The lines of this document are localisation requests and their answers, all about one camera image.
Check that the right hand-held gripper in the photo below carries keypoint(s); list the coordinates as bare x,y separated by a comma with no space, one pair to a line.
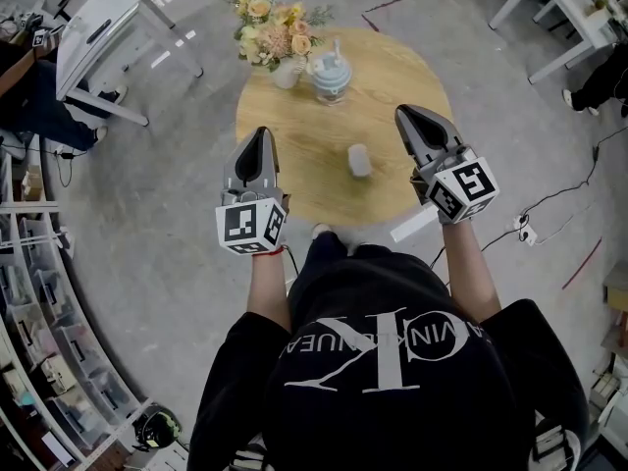
466,189

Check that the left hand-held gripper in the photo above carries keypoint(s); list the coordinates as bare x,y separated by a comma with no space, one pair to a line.
245,224

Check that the small white patterned cup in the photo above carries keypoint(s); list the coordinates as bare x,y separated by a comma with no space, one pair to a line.
363,171

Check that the person's left forearm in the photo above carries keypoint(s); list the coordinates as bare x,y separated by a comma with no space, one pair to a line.
269,287

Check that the person's right forearm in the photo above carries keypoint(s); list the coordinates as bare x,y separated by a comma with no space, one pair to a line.
471,273

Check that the round wooden table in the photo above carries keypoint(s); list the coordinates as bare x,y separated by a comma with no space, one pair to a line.
304,165

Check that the person's white shoe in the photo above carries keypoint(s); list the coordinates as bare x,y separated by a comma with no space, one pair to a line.
321,229

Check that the pale blue lidded cup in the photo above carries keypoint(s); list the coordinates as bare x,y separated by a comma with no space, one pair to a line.
331,74

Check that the white power strip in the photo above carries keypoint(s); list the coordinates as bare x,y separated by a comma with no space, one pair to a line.
526,231

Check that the white vase with flowers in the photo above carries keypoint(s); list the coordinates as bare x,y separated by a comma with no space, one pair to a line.
275,37

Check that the person's black trousers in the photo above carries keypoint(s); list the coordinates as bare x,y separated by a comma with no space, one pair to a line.
363,273

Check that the white square-legged table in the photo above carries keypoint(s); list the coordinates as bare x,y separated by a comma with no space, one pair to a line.
574,3

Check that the red floor tape strip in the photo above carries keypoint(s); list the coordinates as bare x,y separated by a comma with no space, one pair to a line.
583,263

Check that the person's black printed t-shirt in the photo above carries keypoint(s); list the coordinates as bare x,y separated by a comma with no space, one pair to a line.
392,400

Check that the white storage shelving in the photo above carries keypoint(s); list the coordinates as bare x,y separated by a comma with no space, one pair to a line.
54,351

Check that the black and green helmet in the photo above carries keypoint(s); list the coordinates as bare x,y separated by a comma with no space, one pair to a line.
157,427

